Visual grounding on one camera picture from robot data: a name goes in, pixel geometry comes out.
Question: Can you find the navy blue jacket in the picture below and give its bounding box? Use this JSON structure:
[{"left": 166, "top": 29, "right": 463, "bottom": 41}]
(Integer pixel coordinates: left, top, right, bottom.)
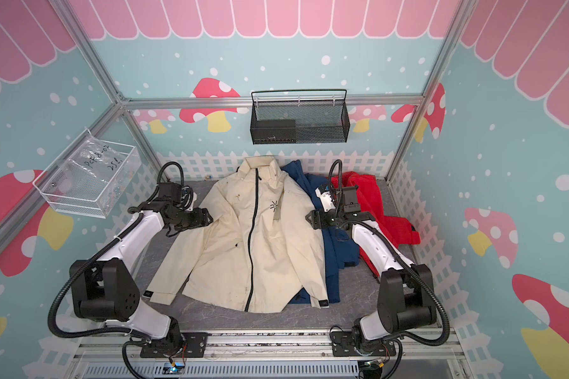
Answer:
[{"left": 281, "top": 160, "right": 360, "bottom": 303}]

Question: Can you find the red jacket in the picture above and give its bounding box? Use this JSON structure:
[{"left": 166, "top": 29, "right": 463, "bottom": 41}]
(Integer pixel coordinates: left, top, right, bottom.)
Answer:
[{"left": 327, "top": 172, "right": 420, "bottom": 282}]

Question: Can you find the cream beige jacket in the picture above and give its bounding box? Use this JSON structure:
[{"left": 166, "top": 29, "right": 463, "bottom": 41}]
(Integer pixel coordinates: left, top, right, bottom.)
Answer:
[{"left": 145, "top": 156, "right": 330, "bottom": 314}]

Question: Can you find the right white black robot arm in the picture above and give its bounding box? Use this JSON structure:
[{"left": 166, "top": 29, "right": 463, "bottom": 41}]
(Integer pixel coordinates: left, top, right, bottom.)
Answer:
[{"left": 306, "top": 159, "right": 450, "bottom": 355}]

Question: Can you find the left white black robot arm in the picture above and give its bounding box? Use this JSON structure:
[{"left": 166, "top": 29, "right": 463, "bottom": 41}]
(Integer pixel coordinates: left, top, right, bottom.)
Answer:
[{"left": 47, "top": 179, "right": 213, "bottom": 356}]

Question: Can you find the black box in basket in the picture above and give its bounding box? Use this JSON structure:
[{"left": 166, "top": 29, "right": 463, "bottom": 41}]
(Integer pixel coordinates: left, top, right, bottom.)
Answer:
[{"left": 251, "top": 119, "right": 297, "bottom": 145}]

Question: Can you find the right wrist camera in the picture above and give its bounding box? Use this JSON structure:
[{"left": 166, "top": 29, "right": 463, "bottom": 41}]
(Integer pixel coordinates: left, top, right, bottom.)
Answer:
[{"left": 315, "top": 185, "right": 336, "bottom": 213}]

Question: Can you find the white wire basket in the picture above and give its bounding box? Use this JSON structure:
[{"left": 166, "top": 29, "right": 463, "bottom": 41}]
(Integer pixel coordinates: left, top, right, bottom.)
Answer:
[{"left": 32, "top": 129, "right": 142, "bottom": 220}]

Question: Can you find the black wire mesh basket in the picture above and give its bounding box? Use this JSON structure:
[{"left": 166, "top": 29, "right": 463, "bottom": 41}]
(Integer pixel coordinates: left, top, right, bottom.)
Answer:
[{"left": 250, "top": 88, "right": 351, "bottom": 145}]

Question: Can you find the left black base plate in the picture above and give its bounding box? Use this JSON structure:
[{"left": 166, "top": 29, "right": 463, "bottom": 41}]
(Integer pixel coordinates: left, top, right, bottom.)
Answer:
[{"left": 140, "top": 332, "right": 209, "bottom": 358}]

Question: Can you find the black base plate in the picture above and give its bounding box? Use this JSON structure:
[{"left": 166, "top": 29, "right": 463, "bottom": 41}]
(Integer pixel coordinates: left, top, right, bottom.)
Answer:
[
  {"left": 140, "top": 332, "right": 209, "bottom": 358},
  {"left": 328, "top": 328, "right": 397, "bottom": 358}
]

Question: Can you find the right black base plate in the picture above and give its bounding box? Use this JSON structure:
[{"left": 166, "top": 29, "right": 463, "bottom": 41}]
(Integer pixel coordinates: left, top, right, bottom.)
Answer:
[{"left": 328, "top": 328, "right": 397, "bottom": 358}]

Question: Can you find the aluminium front rail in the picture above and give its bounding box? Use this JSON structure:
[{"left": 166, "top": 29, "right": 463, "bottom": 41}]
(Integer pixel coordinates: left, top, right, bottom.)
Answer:
[{"left": 65, "top": 328, "right": 475, "bottom": 379}]

